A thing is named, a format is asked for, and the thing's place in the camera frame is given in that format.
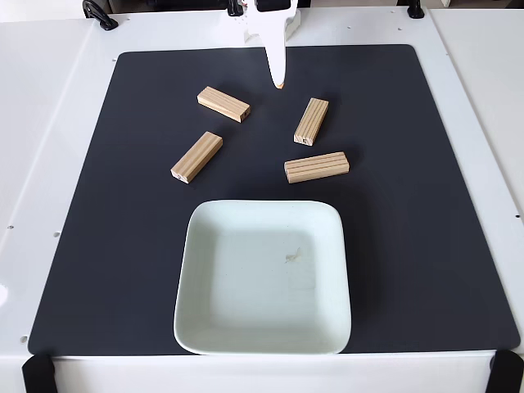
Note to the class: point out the wooden block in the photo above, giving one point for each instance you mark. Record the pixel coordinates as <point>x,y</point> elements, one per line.
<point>223,103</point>
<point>316,168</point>
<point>311,121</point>
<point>196,157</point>

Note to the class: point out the dark grey table mat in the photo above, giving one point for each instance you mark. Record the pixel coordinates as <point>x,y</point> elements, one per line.
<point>123,245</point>

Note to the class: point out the black table clamp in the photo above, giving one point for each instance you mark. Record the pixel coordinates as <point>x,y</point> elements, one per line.
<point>233,9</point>
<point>102,20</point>
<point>415,11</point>

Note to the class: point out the pale square plate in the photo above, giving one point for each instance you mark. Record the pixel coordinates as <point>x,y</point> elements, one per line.
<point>262,286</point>

